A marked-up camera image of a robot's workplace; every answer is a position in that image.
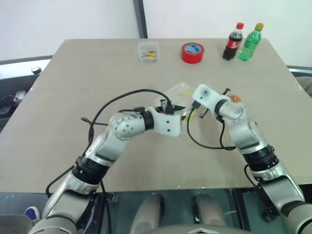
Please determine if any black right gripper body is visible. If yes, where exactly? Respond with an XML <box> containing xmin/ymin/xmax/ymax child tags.
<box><xmin>192</xmin><ymin>100</ymin><xmax>208</xmax><ymax>118</ymax></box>

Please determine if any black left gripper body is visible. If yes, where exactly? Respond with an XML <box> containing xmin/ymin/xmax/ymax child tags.
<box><xmin>157</xmin><ymin>98</ymin><xmax>174</xmax><ymax>115</ymax></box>

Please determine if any clear plastic zip bag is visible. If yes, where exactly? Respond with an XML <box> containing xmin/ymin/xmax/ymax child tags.
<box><xmin>156</xmin><ymin>82</ymin><xmax>198</xmax><ymax>117</ymax></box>

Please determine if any red tape roll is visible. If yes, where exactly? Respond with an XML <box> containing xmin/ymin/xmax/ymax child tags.
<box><xmin>181</xmin><ymin>42</ymin><xmax>205</xmax><ymax>64</ymax></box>

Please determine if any clear plastic box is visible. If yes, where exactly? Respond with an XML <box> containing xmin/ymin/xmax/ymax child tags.
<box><xmin>137</xmin><ymin>40</ymin><xmax>160</xmax><ymax>63</ymax></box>

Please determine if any cola bottle red cap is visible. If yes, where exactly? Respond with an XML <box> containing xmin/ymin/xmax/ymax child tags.
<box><xmin>222</xmin><ymin>22</ymin><xmax>245</xmax><ymax>61</ymax></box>

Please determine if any green soda bottle yellow cap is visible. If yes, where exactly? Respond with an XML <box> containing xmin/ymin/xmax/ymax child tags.
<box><xmin>238</xmin><ymin>22</ymin><xmax>265</xmax><ymax>61</ymax></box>

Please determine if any dark vertical pole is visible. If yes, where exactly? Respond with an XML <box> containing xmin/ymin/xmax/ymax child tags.
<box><xmin>133</xmin><ymin>0</ymin><xmax>149</xmax><ymax>39</ymax></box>

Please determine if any black side desk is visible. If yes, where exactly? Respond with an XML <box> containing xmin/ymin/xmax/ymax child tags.
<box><xmin>0</xmin><ymin>55</ymin><xmax>53</xmax><ymax>134</ymax></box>

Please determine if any purple and white shoe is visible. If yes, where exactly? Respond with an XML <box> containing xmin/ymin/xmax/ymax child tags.
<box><xmin>24</xmin><ymin>206</ymin><xmax>41</xmax><ymax>221</ymax></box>

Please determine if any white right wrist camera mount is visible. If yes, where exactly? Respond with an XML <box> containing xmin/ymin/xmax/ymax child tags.
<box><xmin>192</xmin><ymin>84</ymin><xmax>231</xmax><ymax>115</ymax></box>

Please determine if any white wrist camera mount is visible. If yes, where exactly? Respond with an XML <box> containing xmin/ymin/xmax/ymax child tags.
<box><xmin>148</xmin><ymin>106</ymin><xmax>183</xmax><ymax>137</ymax></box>
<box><xmin>192</xmin><ymin>84</ymin><xmax>231</xmax><ymax>115</ymax></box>

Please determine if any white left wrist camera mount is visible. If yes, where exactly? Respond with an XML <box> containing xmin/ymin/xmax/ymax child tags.
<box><xmin>148</xmin><ymin>106</ymin><xmax>183</xmax><ymax>137</ymax></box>

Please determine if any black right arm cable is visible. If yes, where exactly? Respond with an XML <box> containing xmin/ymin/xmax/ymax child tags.
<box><xmin>186</xmin><ymin>107</ymin><xmax>236</xmax><ymax>150</ymax></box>

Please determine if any black coiled cable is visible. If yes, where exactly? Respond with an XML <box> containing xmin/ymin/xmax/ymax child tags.
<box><xmin>0</xmin><ymin>95</ymin><xmax>18</xmax><ymax>115</ymax></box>

